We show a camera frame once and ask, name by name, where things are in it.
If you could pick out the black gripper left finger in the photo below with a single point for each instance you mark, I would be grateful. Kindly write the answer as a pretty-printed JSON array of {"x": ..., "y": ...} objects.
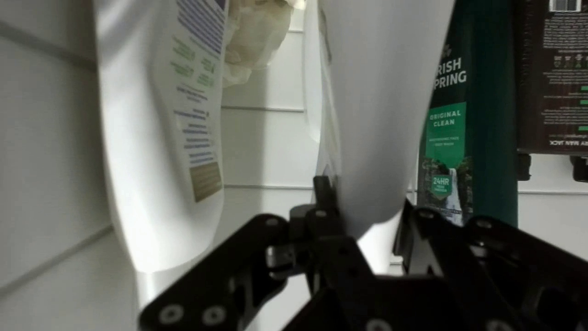
[{"x": 245, "y": 259}]

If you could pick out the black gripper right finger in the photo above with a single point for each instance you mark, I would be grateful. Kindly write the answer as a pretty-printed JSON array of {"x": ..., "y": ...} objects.
[{"x": 479, "y": 251}]

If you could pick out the white Nivea bottle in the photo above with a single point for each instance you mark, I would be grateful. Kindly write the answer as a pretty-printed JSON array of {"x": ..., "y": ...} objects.
[{"x": 380, "y": 123}]

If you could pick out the white bottle with text label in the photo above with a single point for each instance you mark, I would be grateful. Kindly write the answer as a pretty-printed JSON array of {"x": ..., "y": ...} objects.
[{"x": 141, "y": 185}]

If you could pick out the dark green Irish Spring bottle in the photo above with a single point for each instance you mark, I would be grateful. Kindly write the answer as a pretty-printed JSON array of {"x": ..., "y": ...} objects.
[{"x": 490, "y": 123}]

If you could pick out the black bottle with barcode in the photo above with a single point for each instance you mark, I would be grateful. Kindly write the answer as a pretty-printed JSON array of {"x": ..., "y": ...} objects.
[{"x": 552, "y": 93}]

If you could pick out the cream bath sponge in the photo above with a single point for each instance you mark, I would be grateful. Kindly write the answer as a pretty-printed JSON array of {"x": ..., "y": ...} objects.
[{"x": 258, "y": 31}]

